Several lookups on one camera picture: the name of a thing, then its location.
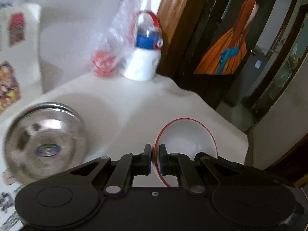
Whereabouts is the white blue water bottle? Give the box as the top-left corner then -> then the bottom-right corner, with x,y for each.
121,10 -> 164,81

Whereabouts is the colourful houses poster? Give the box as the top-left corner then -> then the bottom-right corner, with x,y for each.
1,3 -> 43,121

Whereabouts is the orange dress painting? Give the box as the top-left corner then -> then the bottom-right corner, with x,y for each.
194,0 -> 270,75

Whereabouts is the red ball in bag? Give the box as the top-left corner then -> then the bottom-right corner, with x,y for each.
92,51 -> 116,78

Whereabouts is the wooden door frame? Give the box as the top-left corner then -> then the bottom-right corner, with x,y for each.
157,0 -> 209,77

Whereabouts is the steel bowl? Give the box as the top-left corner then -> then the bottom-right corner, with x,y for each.
4,102 -> 89,185

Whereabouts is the clear plastic bag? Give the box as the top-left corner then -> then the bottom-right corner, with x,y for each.
93,0 -> 143,73

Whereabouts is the large white red-rimmed bowl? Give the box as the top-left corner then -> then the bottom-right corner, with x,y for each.
153,118 -> 218,187

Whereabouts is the printed white tablecloth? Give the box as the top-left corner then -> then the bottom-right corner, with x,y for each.
1,74 -> 248,230

